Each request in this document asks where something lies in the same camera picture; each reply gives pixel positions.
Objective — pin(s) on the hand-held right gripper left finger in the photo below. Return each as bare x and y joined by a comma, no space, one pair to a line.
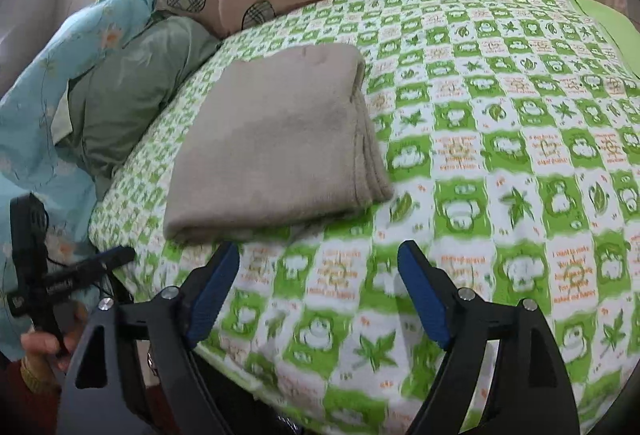
215,296

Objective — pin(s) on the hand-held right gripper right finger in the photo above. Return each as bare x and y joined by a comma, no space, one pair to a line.
425,296

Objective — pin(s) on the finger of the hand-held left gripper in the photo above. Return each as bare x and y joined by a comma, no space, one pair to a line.
112,257

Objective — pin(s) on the beige knit sweater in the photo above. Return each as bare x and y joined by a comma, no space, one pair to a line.
275,140

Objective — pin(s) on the person's left hand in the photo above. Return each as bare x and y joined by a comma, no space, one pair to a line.
42,347

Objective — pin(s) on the red garment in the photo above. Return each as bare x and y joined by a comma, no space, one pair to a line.
20,405

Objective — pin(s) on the green printed blanket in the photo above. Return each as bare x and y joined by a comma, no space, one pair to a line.
500,165

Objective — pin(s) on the sage green pillow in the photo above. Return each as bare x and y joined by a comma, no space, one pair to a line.
130,85

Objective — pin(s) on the teal floral quilt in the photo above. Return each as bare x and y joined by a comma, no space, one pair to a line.
40,90

